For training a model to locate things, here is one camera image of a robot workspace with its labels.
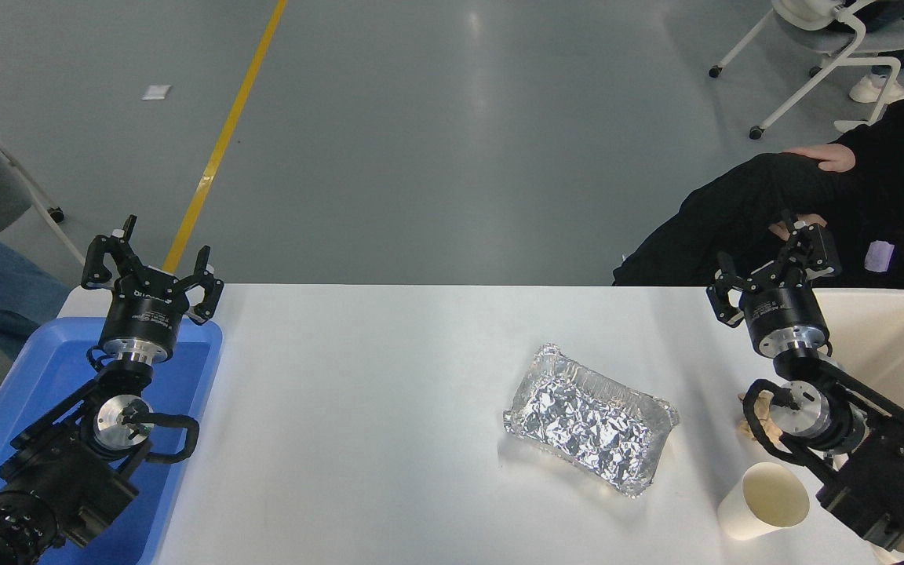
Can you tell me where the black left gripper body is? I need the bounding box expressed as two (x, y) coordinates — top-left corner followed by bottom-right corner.
(101, 267), (192, 348)

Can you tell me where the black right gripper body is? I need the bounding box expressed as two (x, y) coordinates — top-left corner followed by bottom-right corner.
(742, 281), (831, 352)

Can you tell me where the white paper cup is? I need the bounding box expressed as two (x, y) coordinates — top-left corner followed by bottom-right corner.
(717, 461), (811, 541)

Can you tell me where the left hand of person beside bin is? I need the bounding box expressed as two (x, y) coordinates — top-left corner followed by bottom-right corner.
(767, 213), (828, 242)

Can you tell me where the right hand of person beside bin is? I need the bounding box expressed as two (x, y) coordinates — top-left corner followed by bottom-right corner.
(784, 143), (858, 174)

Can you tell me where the blue plastic tray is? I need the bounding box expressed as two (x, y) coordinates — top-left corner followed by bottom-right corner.
(0, 316), (224, 565)

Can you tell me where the person beside bin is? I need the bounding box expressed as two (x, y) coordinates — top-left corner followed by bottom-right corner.
(613, 75), (904, 290)

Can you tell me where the crumpled tan paper ball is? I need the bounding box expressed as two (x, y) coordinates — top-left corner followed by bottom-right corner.
(737, 388), (787, 449)

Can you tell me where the large pale bin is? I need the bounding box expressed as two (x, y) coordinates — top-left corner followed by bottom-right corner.
(811, 287), (904, 452)

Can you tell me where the silver foil tray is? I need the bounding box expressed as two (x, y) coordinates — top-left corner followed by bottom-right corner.
(503, 343), (680, 499)

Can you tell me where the white swivel chair grey seat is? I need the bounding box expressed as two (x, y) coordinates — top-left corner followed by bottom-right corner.
(709, 0), (904, 140)

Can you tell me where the person on swivel chair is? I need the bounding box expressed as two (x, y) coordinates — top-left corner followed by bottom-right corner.
(829, 0), (904, 105)

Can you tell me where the grey chair with white frame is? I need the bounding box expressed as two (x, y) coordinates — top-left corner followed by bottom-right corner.
(0, 102), (88, 265)

